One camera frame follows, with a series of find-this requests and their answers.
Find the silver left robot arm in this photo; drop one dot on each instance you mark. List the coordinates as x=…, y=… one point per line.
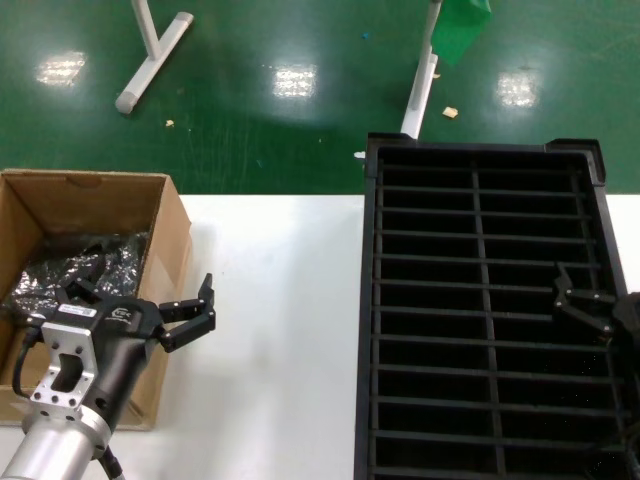
x=45, y=450

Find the brown cardboard box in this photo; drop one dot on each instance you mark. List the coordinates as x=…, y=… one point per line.
x=170, y=235

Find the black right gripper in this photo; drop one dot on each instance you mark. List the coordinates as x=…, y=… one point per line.
x=630, y=320

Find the wrist camera on silver bracket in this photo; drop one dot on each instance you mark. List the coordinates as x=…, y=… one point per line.
x=55, y=335

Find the grey antistatic bag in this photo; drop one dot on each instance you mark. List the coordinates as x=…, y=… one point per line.
x=115, y=260

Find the black slotted container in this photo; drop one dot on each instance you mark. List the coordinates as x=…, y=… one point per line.
x=365, y=300

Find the green tablecloth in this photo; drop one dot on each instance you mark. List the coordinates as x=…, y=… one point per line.
x=460, y=30

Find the small white floor bit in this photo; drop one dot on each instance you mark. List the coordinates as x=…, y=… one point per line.
x=359, y=155

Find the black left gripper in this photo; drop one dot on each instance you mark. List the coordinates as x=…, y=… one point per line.
x=125, y=330

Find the white T-foot table leg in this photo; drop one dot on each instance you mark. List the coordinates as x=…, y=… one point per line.
x=419, y=95
x=145, y=75

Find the large tan paper scrap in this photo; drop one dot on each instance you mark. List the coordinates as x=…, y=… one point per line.
x=450, y=112

